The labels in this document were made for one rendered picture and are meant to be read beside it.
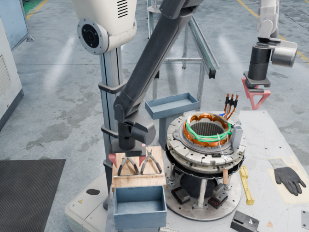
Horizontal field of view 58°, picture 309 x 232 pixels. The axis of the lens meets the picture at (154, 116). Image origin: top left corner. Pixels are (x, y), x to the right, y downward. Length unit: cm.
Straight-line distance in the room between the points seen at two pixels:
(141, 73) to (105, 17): 40
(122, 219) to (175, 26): 61
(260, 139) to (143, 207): 92
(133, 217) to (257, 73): 60
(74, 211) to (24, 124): 156
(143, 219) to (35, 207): 154
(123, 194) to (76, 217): 98
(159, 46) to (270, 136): 119
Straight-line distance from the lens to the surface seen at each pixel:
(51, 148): 287
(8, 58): 348
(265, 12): 97
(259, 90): 94
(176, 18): 66
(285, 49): 93
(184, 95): 149
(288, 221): 138
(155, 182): 100
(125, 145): 93
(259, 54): 93
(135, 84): 79
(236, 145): 112
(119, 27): 116
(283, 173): 153
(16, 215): 241
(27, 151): 292
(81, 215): 195
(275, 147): 170
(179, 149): 108
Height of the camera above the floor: 182
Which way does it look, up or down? 36 degrees down
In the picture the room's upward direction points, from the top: 1 degrees clockwise
